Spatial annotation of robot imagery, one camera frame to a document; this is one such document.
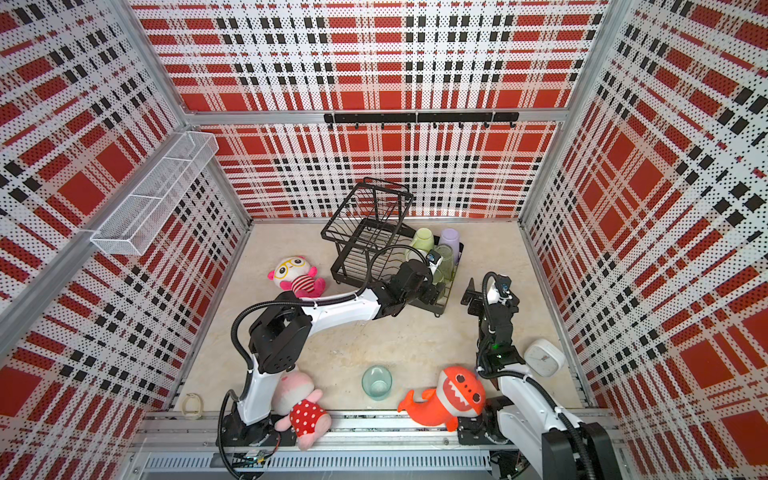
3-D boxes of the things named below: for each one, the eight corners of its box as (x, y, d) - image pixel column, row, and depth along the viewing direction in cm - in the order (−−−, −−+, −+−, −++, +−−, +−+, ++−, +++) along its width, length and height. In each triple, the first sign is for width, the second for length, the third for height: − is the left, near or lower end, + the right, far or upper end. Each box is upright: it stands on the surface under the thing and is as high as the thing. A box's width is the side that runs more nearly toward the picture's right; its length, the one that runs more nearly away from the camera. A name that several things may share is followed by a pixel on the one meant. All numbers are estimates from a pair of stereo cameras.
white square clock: (540, 383, 84) (554, 371, 76) (521, 357, 89) (533, 344, 81) (555, 373, 86) (571, 361, 78) (536, 349, 91) (549, 335, 82)
